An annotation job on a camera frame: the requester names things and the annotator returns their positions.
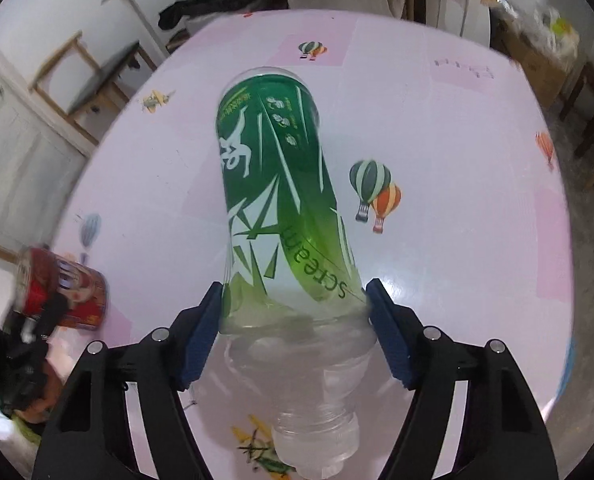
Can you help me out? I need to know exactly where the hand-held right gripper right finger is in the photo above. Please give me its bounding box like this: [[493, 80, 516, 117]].
[[364, 277, 560, 480]]

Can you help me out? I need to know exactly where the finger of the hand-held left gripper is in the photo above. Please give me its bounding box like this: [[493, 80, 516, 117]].
[[20, 292, 70, 347]]

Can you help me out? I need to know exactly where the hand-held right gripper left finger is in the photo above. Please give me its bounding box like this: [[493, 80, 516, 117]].
[[31, 280, 225, 480]]

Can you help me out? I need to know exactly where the red drink can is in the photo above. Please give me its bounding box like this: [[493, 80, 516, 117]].
[[14, 246, 109, 332]]

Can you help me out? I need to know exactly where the green label plastic bottle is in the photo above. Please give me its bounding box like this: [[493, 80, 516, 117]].
[[212, 67, 378, 478]]

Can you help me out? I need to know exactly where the white cabinet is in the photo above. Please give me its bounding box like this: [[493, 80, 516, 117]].
[[0, 37, 90, 261]]

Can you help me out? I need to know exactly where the cardboard box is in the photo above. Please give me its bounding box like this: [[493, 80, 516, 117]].
[[497, 15, 572, 108]]

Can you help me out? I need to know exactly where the black clothing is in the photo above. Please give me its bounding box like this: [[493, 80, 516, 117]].
[[157, 0, 248, 31]]

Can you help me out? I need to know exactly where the pile of plastic bags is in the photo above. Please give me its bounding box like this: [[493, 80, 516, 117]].
[[492, 0, 580, 61]]

